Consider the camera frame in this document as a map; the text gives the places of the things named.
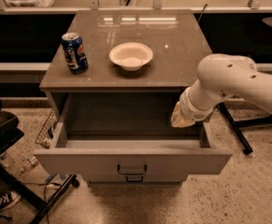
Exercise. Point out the clear plastic bottle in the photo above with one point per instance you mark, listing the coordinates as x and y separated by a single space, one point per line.
31 163

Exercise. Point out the grey top drawer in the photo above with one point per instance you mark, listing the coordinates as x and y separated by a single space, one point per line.
111 135

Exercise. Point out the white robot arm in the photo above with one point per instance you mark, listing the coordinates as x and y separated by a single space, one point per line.
219 77

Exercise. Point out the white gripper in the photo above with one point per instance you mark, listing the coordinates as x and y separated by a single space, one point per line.
188 108

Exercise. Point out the grey three-drawer cabinet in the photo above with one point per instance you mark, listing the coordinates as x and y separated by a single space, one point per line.
174 37

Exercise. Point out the white paper bowl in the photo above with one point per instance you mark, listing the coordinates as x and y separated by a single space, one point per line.
131 56

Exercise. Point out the wire mesh basket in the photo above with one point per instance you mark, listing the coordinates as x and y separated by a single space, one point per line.
46 133

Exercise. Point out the grey bottom drawer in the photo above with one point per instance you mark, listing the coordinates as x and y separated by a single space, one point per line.
138 180

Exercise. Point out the black metal stand base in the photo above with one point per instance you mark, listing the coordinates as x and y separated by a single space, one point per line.
237 125

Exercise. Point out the grey drawer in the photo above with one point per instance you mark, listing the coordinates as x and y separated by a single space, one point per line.
111 135
138 180

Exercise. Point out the black chair with legs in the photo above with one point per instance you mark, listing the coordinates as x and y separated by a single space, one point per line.
9 135

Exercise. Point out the blue pepsi soda can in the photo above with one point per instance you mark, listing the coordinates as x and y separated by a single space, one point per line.
74 52

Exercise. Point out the black and white sneaker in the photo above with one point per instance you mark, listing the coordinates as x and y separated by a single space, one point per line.
9 199

